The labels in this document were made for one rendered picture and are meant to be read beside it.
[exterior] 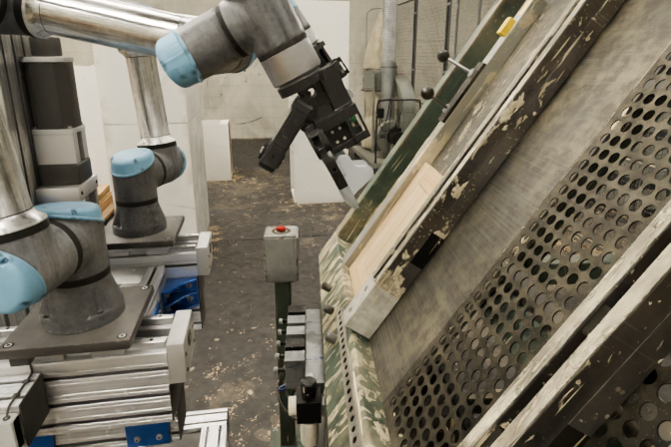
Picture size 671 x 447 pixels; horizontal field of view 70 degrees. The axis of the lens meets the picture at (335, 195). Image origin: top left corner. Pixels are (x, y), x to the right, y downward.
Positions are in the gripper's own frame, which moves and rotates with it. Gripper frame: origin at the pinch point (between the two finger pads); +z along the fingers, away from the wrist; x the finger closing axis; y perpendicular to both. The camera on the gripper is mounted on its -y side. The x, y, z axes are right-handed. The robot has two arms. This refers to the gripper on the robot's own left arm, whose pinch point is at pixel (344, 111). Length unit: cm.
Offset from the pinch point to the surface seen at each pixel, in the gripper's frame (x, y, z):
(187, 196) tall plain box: 5, -234, 14
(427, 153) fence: 9.6, 9.5, 23.9
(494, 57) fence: 34.4, 26.2, 11.2
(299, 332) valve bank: -49, -11, 43
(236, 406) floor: -71, -101, 89
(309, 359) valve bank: -53, -3, 46
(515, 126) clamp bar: 0, 50, 17
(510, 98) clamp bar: 2, 50, 12
